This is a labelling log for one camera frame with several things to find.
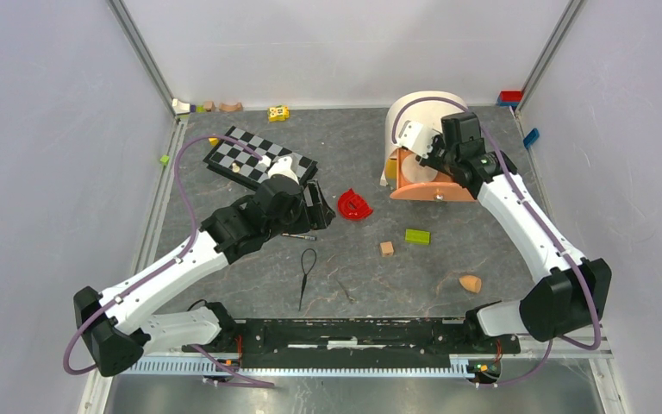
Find green lego brick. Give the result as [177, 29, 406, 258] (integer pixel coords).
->
[404, 229, 431, 246]

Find blue block by wall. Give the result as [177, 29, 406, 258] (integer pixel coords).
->
[522, 128, 540, 150]

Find black white chessboard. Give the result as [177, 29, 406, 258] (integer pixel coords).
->
[203, 126, 317, 190]

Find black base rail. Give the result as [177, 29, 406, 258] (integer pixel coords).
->
[203, 317, 521, 369]

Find orange makeup sponge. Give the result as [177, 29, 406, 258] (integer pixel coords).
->
[459, 274, 483, 294]

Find wooden arch block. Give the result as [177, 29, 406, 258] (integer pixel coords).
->
[217, 102, 244, 112]

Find white corner bracket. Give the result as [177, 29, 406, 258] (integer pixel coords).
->
[171, 98, 192, 116]

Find yellow toy block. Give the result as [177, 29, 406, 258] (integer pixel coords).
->
[267, 105, 290, 122]

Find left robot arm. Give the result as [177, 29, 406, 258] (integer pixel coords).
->
[63, 156, 335, 377]

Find small wooden cube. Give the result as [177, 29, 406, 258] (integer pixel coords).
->
[379, 241, 395, 257]

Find round pink powder compact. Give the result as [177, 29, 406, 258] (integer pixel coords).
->
[401, 154, 438, 184]

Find black loop cord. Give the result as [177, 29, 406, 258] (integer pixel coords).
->
[298, 248, 318, 313]

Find round drawer organizer box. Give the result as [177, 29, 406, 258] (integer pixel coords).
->
[379, 91, 473, 202]

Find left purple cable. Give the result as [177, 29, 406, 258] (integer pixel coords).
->
[62, 134, 278, 391]

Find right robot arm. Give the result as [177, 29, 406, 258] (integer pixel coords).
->
[389, 111, 612, 352]

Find red plastic arch toy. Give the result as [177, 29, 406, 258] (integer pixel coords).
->
[337, 189, 373, 221]

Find red blue blocks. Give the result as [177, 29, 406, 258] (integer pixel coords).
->
[496, 90, 523, 107]

